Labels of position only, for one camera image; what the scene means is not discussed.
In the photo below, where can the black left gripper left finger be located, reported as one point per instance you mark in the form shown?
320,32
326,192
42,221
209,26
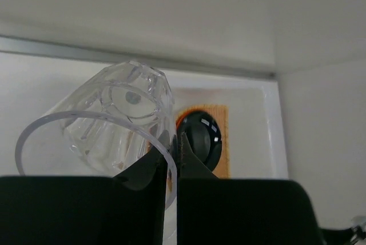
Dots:
126,209

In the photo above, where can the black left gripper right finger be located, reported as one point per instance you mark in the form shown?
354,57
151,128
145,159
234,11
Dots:
211,210

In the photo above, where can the black round plate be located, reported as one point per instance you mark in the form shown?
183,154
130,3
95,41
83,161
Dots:
204,136

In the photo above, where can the clear plastic cup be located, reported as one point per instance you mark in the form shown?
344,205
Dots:
104,127

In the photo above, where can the orange plastic plate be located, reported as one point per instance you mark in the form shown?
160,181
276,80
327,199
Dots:
180,115

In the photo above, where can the tan woven triangular plate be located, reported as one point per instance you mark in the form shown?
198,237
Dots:
220,114

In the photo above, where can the translucent white plastic bin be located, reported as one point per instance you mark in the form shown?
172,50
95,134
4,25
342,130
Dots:
30,86

